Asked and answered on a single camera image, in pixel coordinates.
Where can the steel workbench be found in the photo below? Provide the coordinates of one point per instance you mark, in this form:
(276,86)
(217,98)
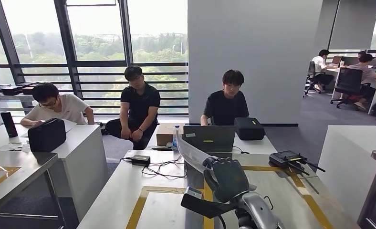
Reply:
(118,189)

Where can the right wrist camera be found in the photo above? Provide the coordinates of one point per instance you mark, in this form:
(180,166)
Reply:
(203,207)

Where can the grey laptop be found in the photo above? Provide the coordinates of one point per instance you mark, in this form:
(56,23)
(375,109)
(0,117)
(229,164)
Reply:
(210,139)

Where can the black hard case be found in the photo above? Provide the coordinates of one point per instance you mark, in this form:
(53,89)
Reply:
(249,129)
(47,136)

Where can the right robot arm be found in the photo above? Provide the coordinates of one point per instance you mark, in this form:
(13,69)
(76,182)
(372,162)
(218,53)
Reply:
(257,211)

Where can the cardboard box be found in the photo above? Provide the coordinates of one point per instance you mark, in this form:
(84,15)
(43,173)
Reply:
(164,134)

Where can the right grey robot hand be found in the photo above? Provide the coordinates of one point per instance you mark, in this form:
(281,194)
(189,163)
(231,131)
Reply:
(229,180)

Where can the small yellow tape frame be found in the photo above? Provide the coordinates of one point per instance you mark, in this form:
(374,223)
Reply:
(138,208)

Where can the steel bench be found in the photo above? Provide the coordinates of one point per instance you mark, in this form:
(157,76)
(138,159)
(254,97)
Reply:
(7,97)

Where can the large yellow tape frame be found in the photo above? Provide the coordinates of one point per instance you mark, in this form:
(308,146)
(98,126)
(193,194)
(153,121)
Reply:
(208,225)

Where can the dark window frame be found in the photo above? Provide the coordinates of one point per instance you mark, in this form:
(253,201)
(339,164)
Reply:
(67,47)

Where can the white part with orange marks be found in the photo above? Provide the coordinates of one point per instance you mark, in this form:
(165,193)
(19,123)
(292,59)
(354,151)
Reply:
(191,155)

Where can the clear water bottle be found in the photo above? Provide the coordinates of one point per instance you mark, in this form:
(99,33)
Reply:
(175,139)

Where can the black power adapter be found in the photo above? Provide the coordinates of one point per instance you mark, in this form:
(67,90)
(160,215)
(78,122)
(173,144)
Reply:
(140,160)

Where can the white table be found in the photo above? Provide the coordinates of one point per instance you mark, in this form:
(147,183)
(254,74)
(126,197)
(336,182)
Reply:
(80,158)
(254,146)
(343,158)

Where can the black office chair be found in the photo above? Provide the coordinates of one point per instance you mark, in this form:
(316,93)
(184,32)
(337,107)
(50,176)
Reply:
(311,71)
(349,80)

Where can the black router with antennas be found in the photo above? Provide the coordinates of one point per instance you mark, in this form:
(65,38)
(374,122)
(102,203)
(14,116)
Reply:
(284,158)

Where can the black bag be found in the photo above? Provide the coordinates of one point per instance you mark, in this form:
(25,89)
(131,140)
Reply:
(112,128)

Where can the person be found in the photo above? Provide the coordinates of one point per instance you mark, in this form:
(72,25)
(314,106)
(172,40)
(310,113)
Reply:
(68,109)
(318,61)
(366,74)
(140,104)
(226,107)

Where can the black cylinder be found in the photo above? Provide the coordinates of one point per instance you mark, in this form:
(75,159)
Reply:
(9,124)

